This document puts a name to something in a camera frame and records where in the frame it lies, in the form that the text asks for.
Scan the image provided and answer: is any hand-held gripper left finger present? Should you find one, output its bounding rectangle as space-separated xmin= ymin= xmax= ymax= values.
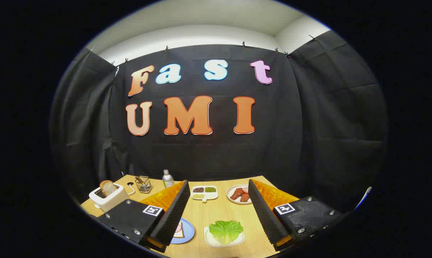
xmin=98 ymin=180 xmax=190 ymax=253

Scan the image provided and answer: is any wire mesh utensil basket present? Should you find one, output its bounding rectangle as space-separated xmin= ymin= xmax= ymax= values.
xmin=135 ymin=176 xmax=152 ymax=194

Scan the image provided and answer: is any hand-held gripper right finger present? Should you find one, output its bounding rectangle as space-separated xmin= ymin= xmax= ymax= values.
xmin=247 ymin=179 xmax=345 ymax=252

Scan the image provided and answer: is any white divided dish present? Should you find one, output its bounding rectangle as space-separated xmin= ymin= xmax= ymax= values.
xmin=190 ymin=185 xmax=219 ymax=203

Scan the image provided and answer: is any green lettuce leaf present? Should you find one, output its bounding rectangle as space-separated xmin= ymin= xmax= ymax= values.
xmin=209 ymin=220 xmax=244 ymax=245

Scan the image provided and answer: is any silver bottle green label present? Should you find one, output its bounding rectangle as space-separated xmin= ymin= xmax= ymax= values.
xmin=162 ymin=169 xmax=175 ymax=188

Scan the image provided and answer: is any toasted bread slice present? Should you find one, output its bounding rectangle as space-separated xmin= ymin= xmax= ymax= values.
xmin=100 ymin=180 xmax=118 ymax=197

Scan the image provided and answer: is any black backdrop cloth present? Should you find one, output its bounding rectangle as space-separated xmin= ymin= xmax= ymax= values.
xmin=49 ymin=30 xmax=388 ymax=215

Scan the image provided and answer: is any white rounded square plate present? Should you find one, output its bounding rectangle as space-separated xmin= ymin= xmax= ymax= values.
xmin=204 ymin=226 xmax=245 ymax=248

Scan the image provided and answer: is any blue plate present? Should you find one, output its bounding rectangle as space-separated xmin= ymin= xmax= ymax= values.
xmin=169 ymin=218 xmax=195 ymax=245

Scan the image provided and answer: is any white toaster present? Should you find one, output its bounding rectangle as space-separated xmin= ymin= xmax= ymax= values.
xmin=89 ymin=183 xmax=130 ymax=212

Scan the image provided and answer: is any white oval plate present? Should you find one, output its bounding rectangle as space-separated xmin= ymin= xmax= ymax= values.
xmin=226 ymin=184 xmax=254 ymax=205

